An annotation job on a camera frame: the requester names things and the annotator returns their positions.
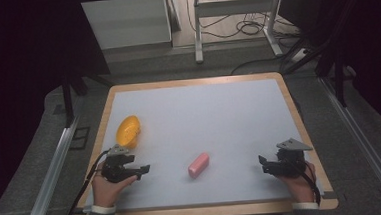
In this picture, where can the pink soap bar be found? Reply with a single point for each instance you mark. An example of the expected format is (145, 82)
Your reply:
(198, 165)

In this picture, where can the white cabinet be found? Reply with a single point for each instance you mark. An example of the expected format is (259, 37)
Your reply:
(126, 21)

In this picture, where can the white board with wooden frame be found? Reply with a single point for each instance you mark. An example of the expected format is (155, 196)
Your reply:
(200, 143)

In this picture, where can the orange round fruit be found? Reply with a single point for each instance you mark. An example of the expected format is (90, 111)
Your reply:
(128, 131)

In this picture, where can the person's right hand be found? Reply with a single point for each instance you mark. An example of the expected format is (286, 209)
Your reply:
(298, 186)

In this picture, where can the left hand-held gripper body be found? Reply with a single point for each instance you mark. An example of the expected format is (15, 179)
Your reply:
(115, 165)

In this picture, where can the aluminium rail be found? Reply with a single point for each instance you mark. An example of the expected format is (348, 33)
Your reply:
(47, 179)
(364, 143)

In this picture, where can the white metal desk frame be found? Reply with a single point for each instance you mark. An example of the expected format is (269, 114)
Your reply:
(232, 8)

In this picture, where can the black metal stand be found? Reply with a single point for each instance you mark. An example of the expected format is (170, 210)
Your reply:
(69, 95)
(329, 55)

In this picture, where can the person's left hand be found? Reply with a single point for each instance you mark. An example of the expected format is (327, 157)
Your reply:
(107, 191)

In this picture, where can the white power strip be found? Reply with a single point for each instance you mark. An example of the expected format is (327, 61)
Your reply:
(299, 55)

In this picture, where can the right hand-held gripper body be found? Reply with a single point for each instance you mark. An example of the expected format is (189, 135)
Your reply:
(288, 160)

